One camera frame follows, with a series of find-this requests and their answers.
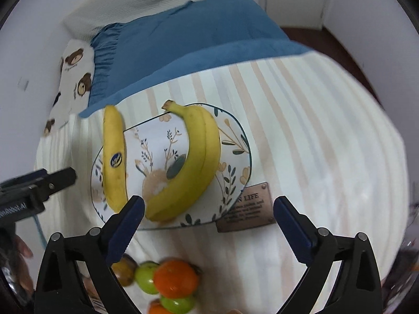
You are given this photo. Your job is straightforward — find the bear print pillow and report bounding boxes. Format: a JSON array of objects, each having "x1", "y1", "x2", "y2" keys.
[{"x1": 43, "y1": 38, "x2": 95, "y2": 137}]

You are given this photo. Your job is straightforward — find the bunch of two bananas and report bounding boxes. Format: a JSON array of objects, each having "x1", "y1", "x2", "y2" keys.
[{"x1": 144, "y1": 100, "x2": 221, "y2": 222}]

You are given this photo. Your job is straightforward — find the person's left hand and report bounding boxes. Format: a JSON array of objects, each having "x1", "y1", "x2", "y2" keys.
[{"x1": 13, "y1": 234, "x2": 35, "y2": 260}]

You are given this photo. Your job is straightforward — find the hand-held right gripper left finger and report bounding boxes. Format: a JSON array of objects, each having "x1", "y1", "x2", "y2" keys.
[{"x1": 34, "y1": 195, "x2": 146, "y2": 314}]

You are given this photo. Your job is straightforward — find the floral ceramic plate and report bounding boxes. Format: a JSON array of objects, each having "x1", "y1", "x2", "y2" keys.
[{"x1": 91, "y1": 103, "x2": 252, "y2": 229}]

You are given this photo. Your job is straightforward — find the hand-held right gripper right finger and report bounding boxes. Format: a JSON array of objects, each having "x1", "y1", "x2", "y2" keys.
[{"x1": 273, "y1": 195, "x2": 383, "y2": 314}]

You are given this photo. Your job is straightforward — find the striped cream blanket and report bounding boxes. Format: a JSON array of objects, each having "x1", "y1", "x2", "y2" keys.
[{"x1": 33, "y1": 51, "x2": 410, "y2": 314}]

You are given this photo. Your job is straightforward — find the brown label patch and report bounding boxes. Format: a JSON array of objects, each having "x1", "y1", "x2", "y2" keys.
[{"x1": 215, "y1": 181, "x2": 277, "y2": 233}]

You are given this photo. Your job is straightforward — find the large orange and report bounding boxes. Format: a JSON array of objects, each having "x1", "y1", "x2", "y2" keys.
[{"x1": 153, "y1": 259, "x2": 200, "y2": 299}]

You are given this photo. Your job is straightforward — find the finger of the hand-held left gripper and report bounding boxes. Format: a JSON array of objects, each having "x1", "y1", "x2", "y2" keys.
[
  {"x1": 0, "y1": 168, "x2": 48, "y2": 188},
  {"x1": 33, "y1": 167, "x2": 78, "y2": 197}
]

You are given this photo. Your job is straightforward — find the blue pillow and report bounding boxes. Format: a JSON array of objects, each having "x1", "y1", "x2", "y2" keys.
[{"x1": 79, "y1": 0, "x2": 311, "y2": 118}]

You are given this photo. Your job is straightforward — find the green apple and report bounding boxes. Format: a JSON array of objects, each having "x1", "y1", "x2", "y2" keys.
[
  {"x1": 160, "y1": 295, "x2": 195, "y2": 314},
  {"x1": 135, "y1": 261, "x2": 161, "y2": 295}
]

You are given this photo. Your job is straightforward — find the white cabinet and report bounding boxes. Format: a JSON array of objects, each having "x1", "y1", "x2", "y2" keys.
[{"x1": 236, "y1": 0, "x2": 331, "y2": 30}]

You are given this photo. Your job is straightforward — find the small orange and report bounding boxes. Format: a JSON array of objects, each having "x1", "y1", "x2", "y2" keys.
[{"x1": 148, "y1": 301, "x2": 171, "y2": 314}]

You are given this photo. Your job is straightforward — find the brown round fruit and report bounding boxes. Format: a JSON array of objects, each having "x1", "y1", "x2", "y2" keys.
[{"x1": 111, "y1": 255, "x2": 137, "y2": 287}]

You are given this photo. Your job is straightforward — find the banana with blue sticker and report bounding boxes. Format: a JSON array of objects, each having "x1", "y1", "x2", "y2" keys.
[{"x1": 102, "y1": 105, "x2": 129, "y2": 214}]

